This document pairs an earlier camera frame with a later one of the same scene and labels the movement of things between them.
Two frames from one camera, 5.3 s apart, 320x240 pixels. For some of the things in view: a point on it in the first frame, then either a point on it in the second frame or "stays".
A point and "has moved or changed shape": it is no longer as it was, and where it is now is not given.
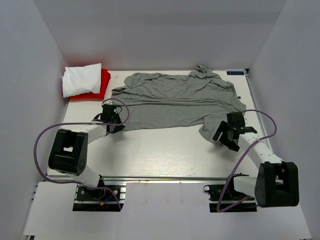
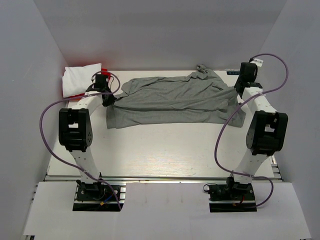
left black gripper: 120,127 → 110,101
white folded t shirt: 77,80 stays
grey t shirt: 199,98 has moved or changed shape
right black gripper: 224,127 → 238,80
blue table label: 235,73 stays
